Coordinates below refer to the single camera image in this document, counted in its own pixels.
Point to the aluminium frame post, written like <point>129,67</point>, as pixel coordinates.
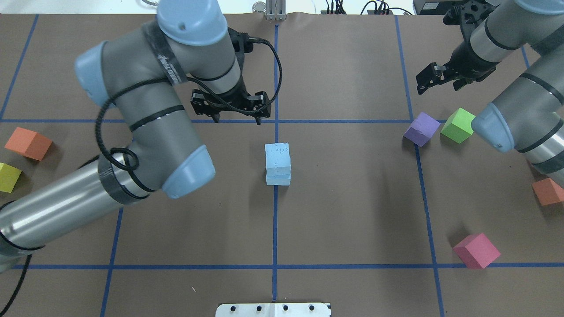
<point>275,10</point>

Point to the light blue foam block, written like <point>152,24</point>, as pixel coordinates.
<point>278,161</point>
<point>278,179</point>

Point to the green foam block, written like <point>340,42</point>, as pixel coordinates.
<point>458,126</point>

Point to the orange foam block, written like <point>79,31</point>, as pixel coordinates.
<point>548,192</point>
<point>28,144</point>

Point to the orange foam block right side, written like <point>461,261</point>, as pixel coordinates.
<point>548,192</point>

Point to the small metal cylinder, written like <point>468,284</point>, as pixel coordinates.
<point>259,6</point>

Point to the pink foam block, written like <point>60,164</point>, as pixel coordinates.
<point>476,251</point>

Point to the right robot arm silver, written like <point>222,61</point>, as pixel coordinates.
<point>524,116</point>

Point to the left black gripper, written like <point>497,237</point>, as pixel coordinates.
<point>231,99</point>

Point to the purple foam block right side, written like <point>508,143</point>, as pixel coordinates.
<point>422,129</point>

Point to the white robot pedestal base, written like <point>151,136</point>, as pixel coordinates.
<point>293,309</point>

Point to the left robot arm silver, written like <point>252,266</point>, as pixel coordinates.
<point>144,82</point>

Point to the orange foam block left side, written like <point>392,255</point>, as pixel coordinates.
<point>28,144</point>

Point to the yellow foam block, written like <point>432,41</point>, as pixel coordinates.
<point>8,177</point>

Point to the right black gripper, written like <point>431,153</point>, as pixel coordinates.
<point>466,61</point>

